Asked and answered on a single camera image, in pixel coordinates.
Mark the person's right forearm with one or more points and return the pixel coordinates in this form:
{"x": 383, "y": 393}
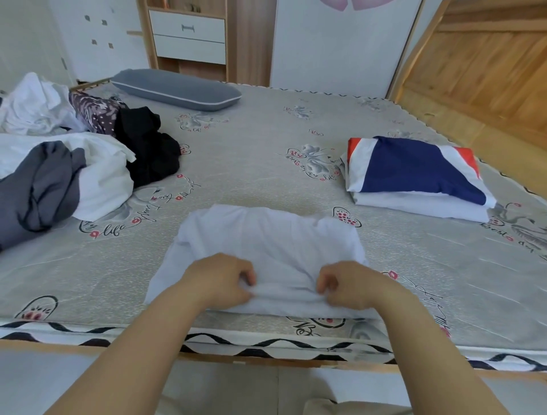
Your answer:
{"x": 427, "y": 355}

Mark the white crumpled garment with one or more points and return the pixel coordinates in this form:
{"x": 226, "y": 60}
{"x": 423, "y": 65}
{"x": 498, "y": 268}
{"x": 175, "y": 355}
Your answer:
{"x": 34, "y": 104}

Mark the black garment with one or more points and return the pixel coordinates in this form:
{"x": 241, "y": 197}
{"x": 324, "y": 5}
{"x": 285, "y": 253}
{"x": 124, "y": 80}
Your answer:
{"x": 147, "y": 143}

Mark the person's right fingers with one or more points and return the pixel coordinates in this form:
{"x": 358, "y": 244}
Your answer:
{"x": 327, "y": 283}

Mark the white sheet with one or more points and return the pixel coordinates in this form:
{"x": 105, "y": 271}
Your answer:
{"x": 98, "y": 171}

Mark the white cabinet with square knobs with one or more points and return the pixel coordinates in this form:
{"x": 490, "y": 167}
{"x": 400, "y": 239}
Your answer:
{"x": 100, "y": 38}

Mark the purple patterned garment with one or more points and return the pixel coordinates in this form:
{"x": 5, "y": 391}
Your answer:
{"x": 96, "y": 112}

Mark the red white blue folded garment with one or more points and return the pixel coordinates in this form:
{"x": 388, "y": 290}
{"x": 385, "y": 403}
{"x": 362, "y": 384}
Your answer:
{"x": 414, "y": 175}

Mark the grey pillow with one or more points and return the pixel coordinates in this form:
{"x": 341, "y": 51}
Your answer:
{"x": 175, "y": 89}

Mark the person's left hand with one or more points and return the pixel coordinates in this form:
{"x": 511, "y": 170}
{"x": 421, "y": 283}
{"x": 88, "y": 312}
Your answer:
{"x": 218, "y": 280}

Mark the wooden headboard panel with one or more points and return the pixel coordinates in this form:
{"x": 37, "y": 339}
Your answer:
{"x": 483, "y": 72}

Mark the person's left forearm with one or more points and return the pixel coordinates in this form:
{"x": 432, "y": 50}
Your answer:
{"x": 141, "y": 346}

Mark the person's right hand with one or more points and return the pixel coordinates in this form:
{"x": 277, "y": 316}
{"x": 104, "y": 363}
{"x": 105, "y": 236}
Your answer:
{"x": 354, "y": 286}

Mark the grey floral mattress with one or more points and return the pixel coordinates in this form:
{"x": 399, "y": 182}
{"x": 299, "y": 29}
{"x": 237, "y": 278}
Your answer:
{"x": 273, "y": 171}

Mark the person's left fingers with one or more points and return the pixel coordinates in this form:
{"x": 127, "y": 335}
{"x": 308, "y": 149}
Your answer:
{"x": 247, "y": 280}

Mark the wooden cabinet with white drawers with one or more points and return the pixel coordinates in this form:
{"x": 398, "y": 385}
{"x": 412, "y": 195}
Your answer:
{"x": 205, "y": 38}

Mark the grey garment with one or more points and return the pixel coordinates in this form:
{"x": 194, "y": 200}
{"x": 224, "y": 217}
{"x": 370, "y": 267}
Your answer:
{"x": 38, "y": 188}

